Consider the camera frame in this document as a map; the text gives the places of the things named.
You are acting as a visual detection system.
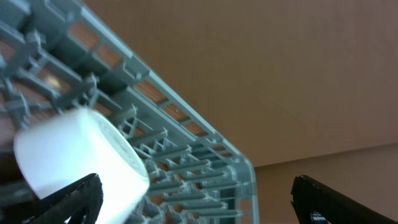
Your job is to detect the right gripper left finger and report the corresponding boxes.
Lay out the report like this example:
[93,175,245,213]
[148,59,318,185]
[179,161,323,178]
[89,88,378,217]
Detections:
[1,173,103,224]

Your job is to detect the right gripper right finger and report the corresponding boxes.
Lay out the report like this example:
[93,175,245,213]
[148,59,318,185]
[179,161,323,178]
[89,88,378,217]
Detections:
[290,175,397,224]

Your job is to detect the white bowl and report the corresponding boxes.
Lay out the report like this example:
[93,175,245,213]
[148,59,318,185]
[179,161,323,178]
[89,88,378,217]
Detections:
[14,108,150,223]

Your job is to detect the grey dish rack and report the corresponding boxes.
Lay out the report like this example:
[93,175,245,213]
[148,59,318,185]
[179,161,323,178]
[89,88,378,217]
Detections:
[1,0,259,223]

